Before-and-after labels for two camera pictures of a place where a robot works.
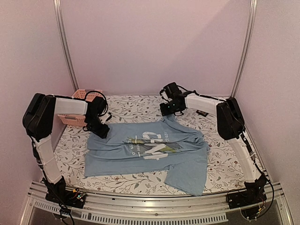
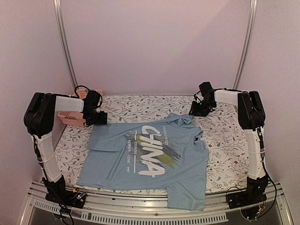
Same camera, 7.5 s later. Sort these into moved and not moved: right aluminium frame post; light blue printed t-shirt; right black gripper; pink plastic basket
Moved: right black gripper; light blue printed t-shirt
Not moved: pink plastic basket; right aluminium frame post
